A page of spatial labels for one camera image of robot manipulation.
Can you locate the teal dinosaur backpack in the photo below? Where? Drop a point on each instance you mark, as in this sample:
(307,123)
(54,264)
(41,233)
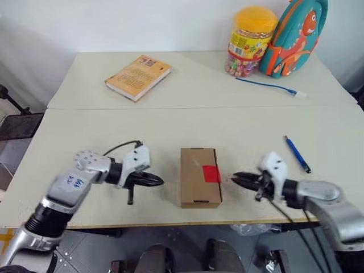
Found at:
(295,48)

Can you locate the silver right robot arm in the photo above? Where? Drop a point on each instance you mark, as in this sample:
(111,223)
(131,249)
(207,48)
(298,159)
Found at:
(327,196)

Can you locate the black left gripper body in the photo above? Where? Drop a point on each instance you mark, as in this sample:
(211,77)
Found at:
(138,179)

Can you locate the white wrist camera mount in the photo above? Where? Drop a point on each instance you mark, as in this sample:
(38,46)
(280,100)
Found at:
(274,167)
(136,159)

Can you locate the red tape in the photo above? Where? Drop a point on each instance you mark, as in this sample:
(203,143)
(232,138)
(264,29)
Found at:
(210,173)

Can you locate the blue pen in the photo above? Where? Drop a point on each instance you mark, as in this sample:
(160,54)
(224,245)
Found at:
(297,155)

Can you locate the dark rounded shape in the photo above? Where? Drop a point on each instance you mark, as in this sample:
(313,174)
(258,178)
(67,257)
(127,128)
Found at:
(155,258)
(224,256)

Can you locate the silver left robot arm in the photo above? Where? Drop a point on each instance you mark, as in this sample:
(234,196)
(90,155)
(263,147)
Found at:
(65,187)

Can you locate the orange book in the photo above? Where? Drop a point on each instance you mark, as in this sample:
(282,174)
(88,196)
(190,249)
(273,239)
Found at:
(139,75)

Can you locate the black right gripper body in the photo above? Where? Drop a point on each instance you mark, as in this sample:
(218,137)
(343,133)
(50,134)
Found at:
(264,189)

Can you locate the clear plastic bag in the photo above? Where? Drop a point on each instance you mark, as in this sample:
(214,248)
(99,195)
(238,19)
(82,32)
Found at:
(250,229)

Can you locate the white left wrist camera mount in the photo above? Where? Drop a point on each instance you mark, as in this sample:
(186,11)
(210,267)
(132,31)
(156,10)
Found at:
(136,159)

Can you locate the brown cardboard box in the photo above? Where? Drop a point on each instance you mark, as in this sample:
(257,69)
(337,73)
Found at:
(196,182)

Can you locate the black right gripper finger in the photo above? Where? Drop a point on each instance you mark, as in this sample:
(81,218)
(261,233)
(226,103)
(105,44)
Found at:
(246,176)
(248,184)

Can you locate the yellow-lidded candy jar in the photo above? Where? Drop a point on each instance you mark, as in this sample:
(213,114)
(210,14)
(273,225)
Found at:
(250,39)

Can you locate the black mat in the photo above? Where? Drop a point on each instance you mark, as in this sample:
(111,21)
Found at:
(20,125)

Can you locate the black tripod stand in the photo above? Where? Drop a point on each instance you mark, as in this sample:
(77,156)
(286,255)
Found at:
(4,92)

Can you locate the dark brown block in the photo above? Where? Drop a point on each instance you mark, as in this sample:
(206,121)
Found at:
(116,267)

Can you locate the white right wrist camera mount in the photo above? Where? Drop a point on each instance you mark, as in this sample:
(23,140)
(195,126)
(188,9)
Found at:
(274,167)

